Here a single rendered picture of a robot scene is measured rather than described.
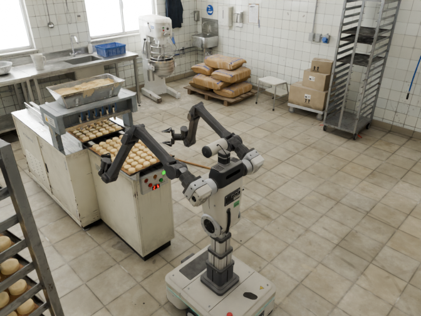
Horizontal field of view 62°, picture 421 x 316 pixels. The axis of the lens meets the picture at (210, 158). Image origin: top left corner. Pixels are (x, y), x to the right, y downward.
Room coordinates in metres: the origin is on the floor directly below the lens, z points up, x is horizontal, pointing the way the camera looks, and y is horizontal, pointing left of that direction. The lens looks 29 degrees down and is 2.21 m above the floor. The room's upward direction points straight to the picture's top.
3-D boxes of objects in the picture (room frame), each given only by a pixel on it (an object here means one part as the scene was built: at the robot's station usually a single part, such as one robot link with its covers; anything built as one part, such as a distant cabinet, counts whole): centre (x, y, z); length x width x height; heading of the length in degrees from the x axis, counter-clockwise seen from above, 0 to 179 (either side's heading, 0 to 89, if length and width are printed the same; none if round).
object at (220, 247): (1.72, -0.06, 0.49); 0.11 x 0.11 x 0.40; 45
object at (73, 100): (2.84, 1.03, 1.25); 0.56 x 0.29 x 0.14; 134
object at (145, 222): (2.47, 0.68, 0.45); 0.70 x 0.34 x 0.90; 44
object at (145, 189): (2.21, 0.42, 0.77); 0.24 x 0.04 x 0.14; 134
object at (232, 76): (6.15, -0.39, 0.47); 0.72 x 0.42 x 0.17; 140
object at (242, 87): (6.16, -0.42, 0.19); 0.72 x 0.42 x 0.15; 139
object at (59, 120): (2.84, 1.03, 1.01); 0.72 x 0.33 x 0.34; 134
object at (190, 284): (1.73, -0.06, 0.24); 0.68 x 0.53 x 0.41; 45
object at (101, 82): (2.84, 1.03, 1.28); 0.54 x 0.27 x 0.06; 134
